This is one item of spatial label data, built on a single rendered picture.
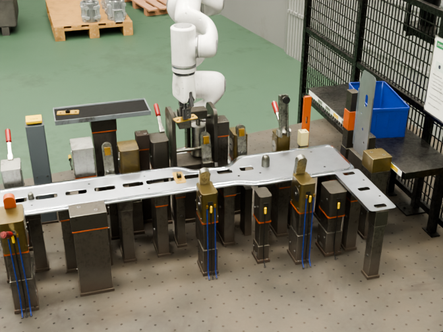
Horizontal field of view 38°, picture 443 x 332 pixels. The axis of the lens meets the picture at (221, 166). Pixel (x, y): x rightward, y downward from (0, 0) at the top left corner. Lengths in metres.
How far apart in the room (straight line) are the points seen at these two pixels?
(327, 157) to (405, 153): 0.30
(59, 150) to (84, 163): 2.53
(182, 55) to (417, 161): 0.98
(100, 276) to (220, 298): 0.42
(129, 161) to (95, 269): 0.44
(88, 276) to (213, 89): 0.99
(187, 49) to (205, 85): 0.62
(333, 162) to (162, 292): 0.82
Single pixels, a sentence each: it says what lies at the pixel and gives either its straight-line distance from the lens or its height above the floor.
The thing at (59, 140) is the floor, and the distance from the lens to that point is 5.09.
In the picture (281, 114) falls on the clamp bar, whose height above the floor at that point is 1.14.
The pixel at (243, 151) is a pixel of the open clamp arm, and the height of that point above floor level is 1.00.
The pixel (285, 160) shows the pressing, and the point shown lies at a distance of 2.50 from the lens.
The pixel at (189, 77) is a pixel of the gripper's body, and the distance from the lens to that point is 2.19.
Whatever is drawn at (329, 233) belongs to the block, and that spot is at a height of 0.80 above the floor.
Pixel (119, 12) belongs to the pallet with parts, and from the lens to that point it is 7.60.
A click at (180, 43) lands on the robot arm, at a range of 2.15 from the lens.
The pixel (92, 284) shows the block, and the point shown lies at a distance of 2.30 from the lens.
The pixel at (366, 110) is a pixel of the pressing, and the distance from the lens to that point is 2.50.
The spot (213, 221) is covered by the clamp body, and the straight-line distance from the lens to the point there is 2.23.
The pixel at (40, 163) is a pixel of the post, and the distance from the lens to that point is 2.60.
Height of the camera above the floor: 2.15
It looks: 28 degrees down
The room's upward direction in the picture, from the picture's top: straight up
